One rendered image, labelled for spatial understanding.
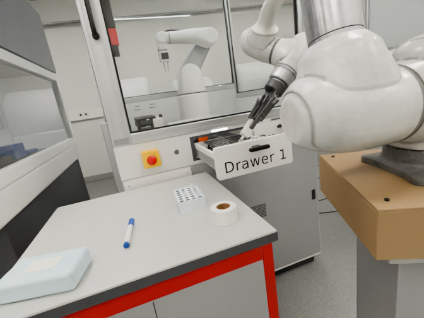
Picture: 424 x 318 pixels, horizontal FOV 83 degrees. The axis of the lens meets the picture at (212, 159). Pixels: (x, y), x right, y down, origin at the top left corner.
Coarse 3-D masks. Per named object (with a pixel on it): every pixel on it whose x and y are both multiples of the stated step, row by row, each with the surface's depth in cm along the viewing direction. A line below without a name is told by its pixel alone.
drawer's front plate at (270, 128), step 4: (260, 124) 115; (264, 124) 116; (268, 124) 117; (272, 124) 118; (276, 124) 118; (256, 128) 115; (260, 128) 116; (264, 128) 117; (268, 128) 117; (272, 128) 118; (276, 128) 119; (280, 128) 119; (256, 132) 116; (260, 132) 116; (264, 132) 117; (268, 132) 118; (272, 132) 118; (276, 132) 119; (260, 136) 117; (264, 136) 117
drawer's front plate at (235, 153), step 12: (228, 144) 79; (240, 144) 79; (252, 144) 80; (276, 144) 83; (288, 144) 85; (216, 156) 77; (228, 156) 78; (240, 156) 80; (252, 156) 81; (276, 156) 84; (288, 156) 86; (216, 168) 78; (228, 168) 79; (240, 168) 80; (252, 168) 82; (264, 168) 84
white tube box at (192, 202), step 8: (176, 192) 81; (192, 192) 79; (200, 192) 78; (176, 200) 77; (184, 200) 74; (192, 200) 73; (200, 200) 73; (184, 208) 72; (192, 208) 73; (200, 208) 74
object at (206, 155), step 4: (252, 136) 106; (208, 140) 113; (196, 144) 107; (200, 144) 111; (204, 144) 112; (196, 148) 108; (200, 148) 101; (204, 148) 96; (196, 152) 108; (200, 152) 102; (204, 152) 96; (208, 152) 90; (212, 152) 87; (200, 156) 103; (204, 156) 96; (208, 156) 91; (212, 156) 87; (204, 160) 97; (208, 160) 92; (212, 160) 87; (208, 164) 94; (212, 164) 88
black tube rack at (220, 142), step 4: (228, 136) 111; (232, 136) 110; (236, 136) 108; (240, 136) 107; (212, 140) 109; (216, 140) 107; (220, 140) 105; (224, 140) 104; (228, 140) 102; (232, 140) 101; (236, 140) 100; (208, 144) 102; (212, 144) 98; (216, 144) 97; (220, 144) 95; (224, 144) 95; (208, 148) 107; (212, 148) 106
